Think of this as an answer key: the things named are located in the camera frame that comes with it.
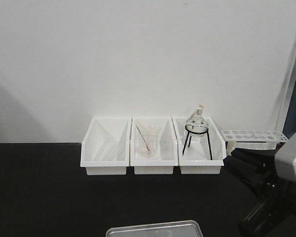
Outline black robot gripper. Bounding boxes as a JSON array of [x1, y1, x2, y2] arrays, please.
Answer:
[[223, 148, 296, 237]]

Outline silver metal tray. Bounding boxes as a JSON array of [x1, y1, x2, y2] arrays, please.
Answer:
[[106, 220, 203, 237]]

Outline glass beaker in bin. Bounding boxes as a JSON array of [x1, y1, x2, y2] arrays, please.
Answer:
[[136, 124, 159, 158]]

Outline white test tube rack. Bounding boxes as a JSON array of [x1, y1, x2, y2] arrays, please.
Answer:
[[220, 129, 288, 155]]

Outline right white storage bin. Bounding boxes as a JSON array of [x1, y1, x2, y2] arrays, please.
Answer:
[[172, 117, 226, 174]]

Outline white storage bin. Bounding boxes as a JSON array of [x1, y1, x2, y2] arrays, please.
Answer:
[[130, 118, 179, 175], [172, 117, 226, 174], [80, 117, 132, 176]]

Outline glass alcohol burner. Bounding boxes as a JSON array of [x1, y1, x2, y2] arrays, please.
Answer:
[[186, 105, 208, 137]]

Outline middle white storage bin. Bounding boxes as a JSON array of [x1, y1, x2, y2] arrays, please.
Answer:
[[130, 118, 179, 175]]

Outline glass stirring rod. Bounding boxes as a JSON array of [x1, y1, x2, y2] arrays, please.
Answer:
[[136, 125, 151, 152]]

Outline left white storage bin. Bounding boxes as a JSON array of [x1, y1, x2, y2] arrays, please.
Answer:
[[80, 117, 132, 176]]

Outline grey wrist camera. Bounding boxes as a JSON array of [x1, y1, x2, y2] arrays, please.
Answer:
[[275, 133, 296, 183]]

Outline black wire tripod stand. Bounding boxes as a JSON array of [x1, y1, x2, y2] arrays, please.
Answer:
[[182, 125, 213, 160]]

